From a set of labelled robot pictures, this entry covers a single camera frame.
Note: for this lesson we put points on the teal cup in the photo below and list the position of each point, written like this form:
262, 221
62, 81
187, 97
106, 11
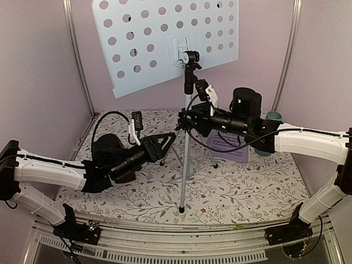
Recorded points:
271, 115

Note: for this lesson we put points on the right aluminium frame post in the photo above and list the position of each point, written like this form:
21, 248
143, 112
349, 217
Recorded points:
293, 31

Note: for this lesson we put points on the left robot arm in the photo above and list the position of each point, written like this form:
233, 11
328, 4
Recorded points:
110, 163

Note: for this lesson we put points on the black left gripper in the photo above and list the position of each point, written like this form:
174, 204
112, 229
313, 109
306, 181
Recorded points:
154, 151

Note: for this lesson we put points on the purple sheet music page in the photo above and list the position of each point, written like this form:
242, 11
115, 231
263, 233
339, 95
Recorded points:
228, 141

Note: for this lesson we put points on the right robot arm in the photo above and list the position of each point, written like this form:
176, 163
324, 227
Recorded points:
244, 119

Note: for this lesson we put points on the aluminium base frame rail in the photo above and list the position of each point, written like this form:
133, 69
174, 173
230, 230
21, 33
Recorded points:
124, 241

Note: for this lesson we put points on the light blue music stand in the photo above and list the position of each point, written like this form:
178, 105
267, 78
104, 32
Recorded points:
146, 43

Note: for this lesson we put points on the aluminium frame post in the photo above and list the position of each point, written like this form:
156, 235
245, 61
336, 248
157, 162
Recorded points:
293, 31
69, 20

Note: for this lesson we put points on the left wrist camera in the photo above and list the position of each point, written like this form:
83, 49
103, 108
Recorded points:
135, 126

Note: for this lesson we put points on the floral patterned table mat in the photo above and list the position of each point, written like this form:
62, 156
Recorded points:
261, 190

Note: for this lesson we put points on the left aluminium frame post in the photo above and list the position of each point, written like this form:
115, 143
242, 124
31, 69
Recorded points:
69, 20

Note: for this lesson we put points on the brown wooden metronome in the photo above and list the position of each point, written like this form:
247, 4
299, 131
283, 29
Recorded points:
126, 178

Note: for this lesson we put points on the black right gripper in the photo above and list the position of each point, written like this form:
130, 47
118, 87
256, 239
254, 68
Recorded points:
199, 115

